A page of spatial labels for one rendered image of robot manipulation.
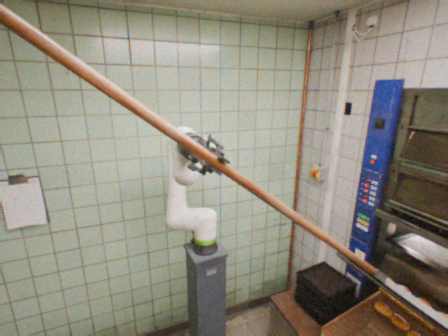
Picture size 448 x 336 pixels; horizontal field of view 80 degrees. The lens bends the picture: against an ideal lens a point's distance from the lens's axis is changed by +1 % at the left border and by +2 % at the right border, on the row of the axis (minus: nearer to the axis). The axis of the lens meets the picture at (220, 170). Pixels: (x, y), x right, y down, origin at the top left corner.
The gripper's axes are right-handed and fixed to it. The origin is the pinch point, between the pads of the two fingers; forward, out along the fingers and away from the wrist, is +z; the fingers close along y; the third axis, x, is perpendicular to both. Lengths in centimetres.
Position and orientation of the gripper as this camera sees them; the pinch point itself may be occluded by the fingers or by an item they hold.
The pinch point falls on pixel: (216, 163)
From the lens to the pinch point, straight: 73.1
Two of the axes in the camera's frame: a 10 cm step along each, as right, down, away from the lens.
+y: -5.6, 8.3, 0.1
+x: -7.3, -4.9, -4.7
